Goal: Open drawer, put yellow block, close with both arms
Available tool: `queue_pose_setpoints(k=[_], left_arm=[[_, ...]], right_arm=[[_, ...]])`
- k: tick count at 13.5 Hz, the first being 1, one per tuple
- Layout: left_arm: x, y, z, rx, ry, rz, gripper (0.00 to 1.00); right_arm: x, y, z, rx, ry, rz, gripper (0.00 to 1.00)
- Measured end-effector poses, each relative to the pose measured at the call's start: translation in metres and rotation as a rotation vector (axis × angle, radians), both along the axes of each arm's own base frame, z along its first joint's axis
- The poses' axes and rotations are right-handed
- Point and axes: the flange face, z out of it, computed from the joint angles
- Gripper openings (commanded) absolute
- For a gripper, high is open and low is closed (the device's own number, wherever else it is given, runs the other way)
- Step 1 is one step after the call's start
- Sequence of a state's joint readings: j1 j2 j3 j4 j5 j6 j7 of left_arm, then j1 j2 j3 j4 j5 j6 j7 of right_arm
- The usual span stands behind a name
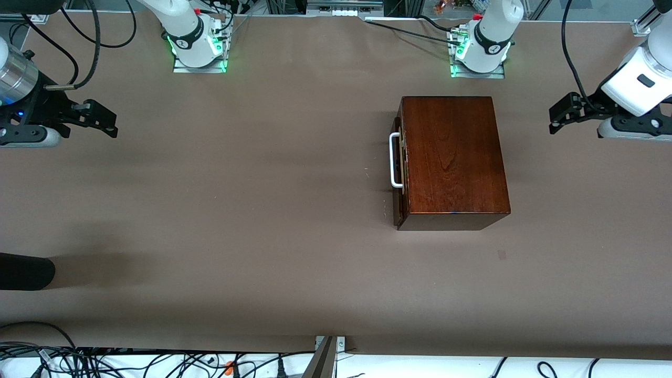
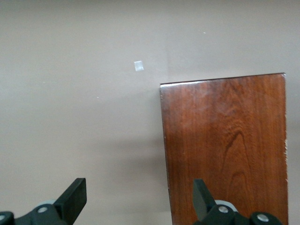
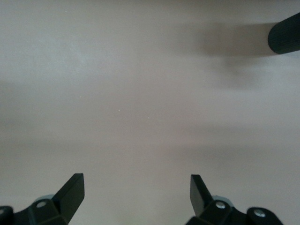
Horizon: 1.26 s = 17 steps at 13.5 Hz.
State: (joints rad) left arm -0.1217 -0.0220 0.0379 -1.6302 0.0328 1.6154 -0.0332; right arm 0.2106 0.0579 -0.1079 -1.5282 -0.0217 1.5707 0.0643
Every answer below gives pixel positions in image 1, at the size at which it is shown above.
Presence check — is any black cylinder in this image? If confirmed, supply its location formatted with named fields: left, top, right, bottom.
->
left=0, top=252, right=56, bottom=291

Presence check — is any silver bracket with dark post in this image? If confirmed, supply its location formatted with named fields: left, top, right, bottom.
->
left=302, top=336, right=346, bottom=378

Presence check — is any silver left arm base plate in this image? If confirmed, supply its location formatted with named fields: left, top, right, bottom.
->
left=450, top=26, right=506, bottom=79

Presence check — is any white power strip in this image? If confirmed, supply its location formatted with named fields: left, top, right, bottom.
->
left=306, top=0, right=385, bottom=17

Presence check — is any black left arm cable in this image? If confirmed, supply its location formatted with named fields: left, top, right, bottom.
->
left=562, top=0, right=602, bottom=111

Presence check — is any long aluminium frame profile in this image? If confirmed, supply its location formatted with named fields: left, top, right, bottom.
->
left=0, top=13, right=51, bottom=23

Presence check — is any black cable on table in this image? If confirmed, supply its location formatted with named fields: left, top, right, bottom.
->
left=362, top=15, right=473, bottom=45

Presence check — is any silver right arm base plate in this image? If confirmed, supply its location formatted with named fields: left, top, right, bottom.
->
left=173, top=21, right=228, bottom=74

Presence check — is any aluminium frame profile with bracket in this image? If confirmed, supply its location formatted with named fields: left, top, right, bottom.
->
left=632, top=0, right=665, bottom=37

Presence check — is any wooden drawer with white handle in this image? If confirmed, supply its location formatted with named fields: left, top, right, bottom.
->
left=389, top=117, right=408, bottom=226

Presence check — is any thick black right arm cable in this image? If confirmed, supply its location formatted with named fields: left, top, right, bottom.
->
left=60, top=0, right=101, bottom=91

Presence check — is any large black cable loop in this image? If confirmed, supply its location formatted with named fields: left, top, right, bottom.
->
left=0, top=321, right=79, bottom=368

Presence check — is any dark wooden cabinet box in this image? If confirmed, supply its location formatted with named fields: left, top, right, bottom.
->
left=397, top=96, right=511, bottom=232

